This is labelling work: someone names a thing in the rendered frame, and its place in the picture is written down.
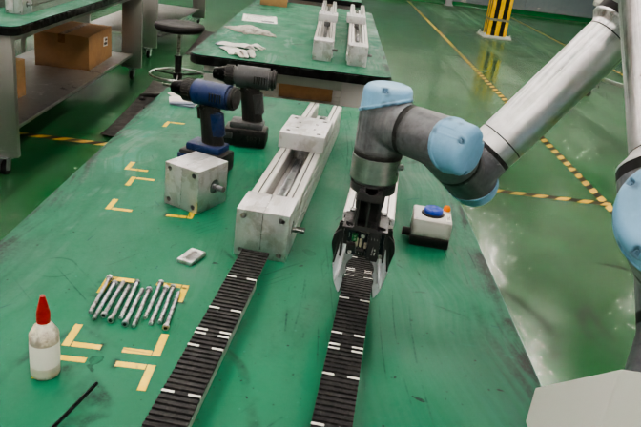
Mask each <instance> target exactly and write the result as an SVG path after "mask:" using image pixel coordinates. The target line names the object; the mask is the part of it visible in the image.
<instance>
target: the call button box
mask: <svg viewBox="0 0 641 427"><path fill-rule="evenodd" d="M424 207H425V206H420V205H414V207H413V212H412V217H411V222H410V227H405V226H403V228H402V234H406V235H409V244H412V245H418V246H424V247H429V248H435V249H441V250H447V248H448V243H449V241H448V240H449V238H450V234H451V229H452V219H451V212H449V213H447V212H443V214H442V215H439V216H435V215H430V214H427V213H425V212H424Z"/></svg>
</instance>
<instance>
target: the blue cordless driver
mask: <svg viewBox="0 0 641 427"><path fill-rule="evenodd" d="M162 85H163V86H167V87H170V88H171V92H173V93H175V94H177V95H179V96H181V98H182V100H184V101H188V102H193V103H194V104H198V105H199V106H198V107H196V109H197V118H199V119H200V126H201V137H199V136H198V137H196V138H194V139H191V140H189V141H187V143H186V146H184V147H182V148H180V149H179V152H177V157H180V156H182V155H184V154H187V153H192V152H195V151H197V152H200V153H206V154H209V155H211V156H214V157H217V158H220V159H223V160H226V161H228V171H230V170H231V169H232V168H233V163H234V152H233V151H231V150H229V144H228V143H224V139H223V136H224V135H225V123H224V112H222V111H221V110H226V111H234V110H235V109H237V108H238V106H239V103H240V99H241V93H240V90H239V88H238V87H233V86H231V85H226V84H221V83H218V82H213V81H208V80H203V79H195V78H191V77H186V78H184V80H174V81H173V82H172V83H171V84H167V83H163V84H162Z"/></svg>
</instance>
